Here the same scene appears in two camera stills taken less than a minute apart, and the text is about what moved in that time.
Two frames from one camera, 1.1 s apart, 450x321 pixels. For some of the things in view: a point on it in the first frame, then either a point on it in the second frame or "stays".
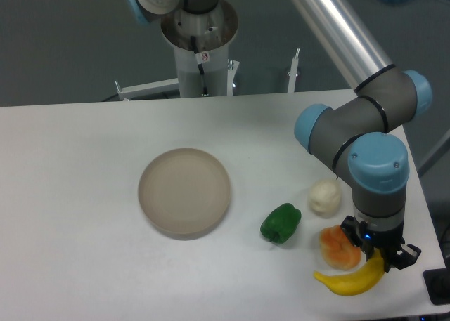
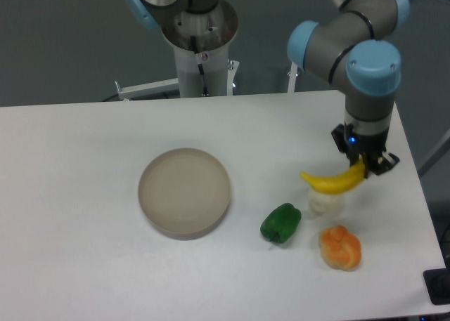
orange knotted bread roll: x=337 y=249 stays
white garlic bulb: x=325 y=198 stays
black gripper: x=387 y=239 -> x=369 y=146
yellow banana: x=358 y=281 -> x=340 y=182
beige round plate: x=184 y=193 stays
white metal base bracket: x=162 y=87 stays
